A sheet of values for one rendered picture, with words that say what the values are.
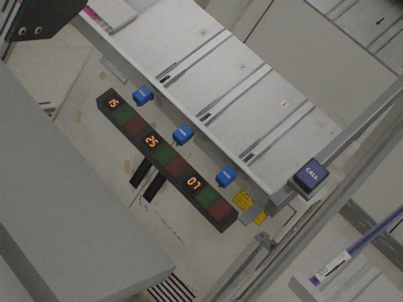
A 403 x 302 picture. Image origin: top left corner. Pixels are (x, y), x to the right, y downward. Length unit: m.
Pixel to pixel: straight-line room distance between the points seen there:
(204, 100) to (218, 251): 0.49
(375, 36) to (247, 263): 0.53
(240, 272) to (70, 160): 0.37
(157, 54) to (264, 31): 2.02
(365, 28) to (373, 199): 1.85
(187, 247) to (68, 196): 0.63
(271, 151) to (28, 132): 0.42
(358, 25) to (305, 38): 1.81
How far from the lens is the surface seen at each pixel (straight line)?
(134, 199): 1.59
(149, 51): 1.18
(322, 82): 3.05
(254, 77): 1.15
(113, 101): 1.13
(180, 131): 1.07
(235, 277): 1.13
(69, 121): 1.69
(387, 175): 3.01
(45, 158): 1.00
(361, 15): 1.29
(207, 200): 1.04
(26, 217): 0.88
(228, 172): 1.04
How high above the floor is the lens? 1.16
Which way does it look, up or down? 25 degrees down
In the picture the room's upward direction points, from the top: 35 degrees clockwise
